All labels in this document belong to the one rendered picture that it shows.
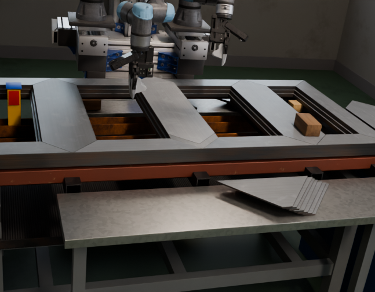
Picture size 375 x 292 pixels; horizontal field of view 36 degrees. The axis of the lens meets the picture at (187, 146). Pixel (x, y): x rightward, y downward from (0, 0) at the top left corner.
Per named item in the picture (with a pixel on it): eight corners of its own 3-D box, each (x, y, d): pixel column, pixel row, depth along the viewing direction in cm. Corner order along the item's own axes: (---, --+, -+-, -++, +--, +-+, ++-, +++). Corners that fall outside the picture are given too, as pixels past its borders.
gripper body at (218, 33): (208, 43, 248) (211, 15, 247) (228, 45, 248) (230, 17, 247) (210, 42, 240) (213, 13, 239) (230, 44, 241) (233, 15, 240)
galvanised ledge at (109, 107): (303, 116, 299) (305, 111, 298) (50, 120, 260) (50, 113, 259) (287, 102, 317) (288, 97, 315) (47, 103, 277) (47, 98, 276)
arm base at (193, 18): (170, 19, 300) (172, 0, 296) (198, 20, 303) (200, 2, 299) (176, 26, 286) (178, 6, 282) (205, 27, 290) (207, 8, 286)
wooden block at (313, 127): (319, 137, 219) (322, 124, 217) (305, 136, 217) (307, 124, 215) (307, 124, 229) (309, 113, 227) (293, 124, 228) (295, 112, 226)
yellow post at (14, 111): (21, 134, 236) (20, 90, 228) (8, 134, 234) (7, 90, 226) (20, 129, 240) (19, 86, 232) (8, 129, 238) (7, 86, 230)
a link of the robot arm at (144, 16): (146, 1, 213) (157, 6, 206) (144, 30, 217) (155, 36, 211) (127, 1, 209) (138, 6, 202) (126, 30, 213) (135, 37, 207)
